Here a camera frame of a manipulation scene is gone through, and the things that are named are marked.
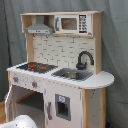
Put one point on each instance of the right grey stove knob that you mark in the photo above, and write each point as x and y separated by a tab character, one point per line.
34	84

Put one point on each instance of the black toy faucet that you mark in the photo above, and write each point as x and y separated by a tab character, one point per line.
82	64

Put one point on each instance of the white oven door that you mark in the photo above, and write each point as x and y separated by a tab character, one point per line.
10	105

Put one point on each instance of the grey toy sink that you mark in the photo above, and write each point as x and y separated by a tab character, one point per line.
73	74

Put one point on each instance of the white cabinet door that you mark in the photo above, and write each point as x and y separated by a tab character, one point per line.
63	106

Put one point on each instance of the wooden toy kitchen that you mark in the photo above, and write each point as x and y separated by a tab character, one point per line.
61	50

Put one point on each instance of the black stovetop red burners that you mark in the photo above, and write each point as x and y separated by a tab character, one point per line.
37	67

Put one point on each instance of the grey range hood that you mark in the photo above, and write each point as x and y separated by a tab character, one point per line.
39	27

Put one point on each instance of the grey stove knob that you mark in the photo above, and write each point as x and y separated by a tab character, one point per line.
15	79
34	84

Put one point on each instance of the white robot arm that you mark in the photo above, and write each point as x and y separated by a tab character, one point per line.
22	121

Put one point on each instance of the left grey stove knob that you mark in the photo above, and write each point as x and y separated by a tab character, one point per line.
15	79

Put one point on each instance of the toy microwave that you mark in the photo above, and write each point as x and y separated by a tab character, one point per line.
74	24

